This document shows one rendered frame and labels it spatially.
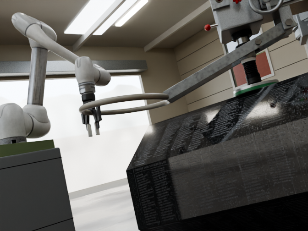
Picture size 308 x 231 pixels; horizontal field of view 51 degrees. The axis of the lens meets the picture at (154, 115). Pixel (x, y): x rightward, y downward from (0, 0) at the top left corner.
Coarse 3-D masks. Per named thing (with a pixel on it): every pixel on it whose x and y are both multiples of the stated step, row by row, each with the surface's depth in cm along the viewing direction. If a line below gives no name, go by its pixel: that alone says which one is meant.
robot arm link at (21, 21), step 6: (18, 12) 200; (12, 18) 198; (18, 18) 195; (24, 18) 194; (30, 18) 196; (18, 24) 194; (24, 24) 192; (30, 24) 192; (18, 30) 197; (24, 30) 193
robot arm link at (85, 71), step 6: (78, 60) 178; (84, 60) 177; (90, 60) 180; (78, 66) 177; (84, 66) 176; (90, 66) 178; (78, 72) 176; (84, 72) 176; (90, 72) 177; (96, 72) 182; (78, 78) 177; (84, 78) 176; (90, 78) 177; (96, 78) 183; (78, 84) 178
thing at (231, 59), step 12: (288, 24) 145; (264, 36) 150; (276, 36) 149; (240, 48) 152; (252, 48) 151; (264, 48) 160; (216, 60) 154; (228, 60) 153; (204, 72) 155; (216, 72) 156; (180, 84) 157; (192, 84) 156; (180, 96) 165
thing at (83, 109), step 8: (120, 96) 145; (128, 96) 145; (136, 96) 145; (144, 96) 147; (152, 96) 149; (160, 96) 152; (168, 96) 158; (88, 104) 150; (96, 104) 148; (104, 104) 147; (152, 104) 186; (160, 104) 180; (80, 112) 162; (88, 112) 173; (96, 112) 180; (104, 112) 185; (112, 112) 188; (120, 112) 189; (128, 112) 191
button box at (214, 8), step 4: (212, 0) 150; (224, 0) 149; (228, 0) 148; (212, 4) 150; (216, 4) 149; (220, 4) 149; (224, 4) 149; (228, 4) 148; (212, 8) 150; (216, 8) 149; (220, 8) 150
